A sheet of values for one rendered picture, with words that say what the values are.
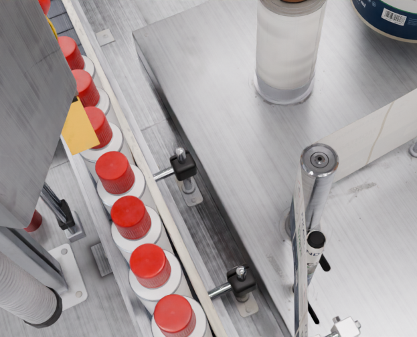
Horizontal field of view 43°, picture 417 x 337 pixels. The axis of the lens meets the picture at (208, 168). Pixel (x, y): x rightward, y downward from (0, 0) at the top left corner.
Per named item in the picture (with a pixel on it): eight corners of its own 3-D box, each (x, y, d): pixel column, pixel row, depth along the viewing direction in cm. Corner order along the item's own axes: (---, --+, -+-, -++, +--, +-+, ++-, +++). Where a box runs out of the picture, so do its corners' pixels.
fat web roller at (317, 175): (326, 234, 69) (352, 167, 52) (295, 249, 68) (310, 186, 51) (308, 204, 71) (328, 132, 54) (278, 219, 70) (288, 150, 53)
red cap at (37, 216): (15, 219, 78) (5, 210, 75) (35, 206, 79) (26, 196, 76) (26, 237, 76) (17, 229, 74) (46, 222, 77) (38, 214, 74)
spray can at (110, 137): (152, 208, 72) (120, 129, 54) (116, 223, 71) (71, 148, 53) (140, 176, 74) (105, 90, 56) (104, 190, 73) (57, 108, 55)
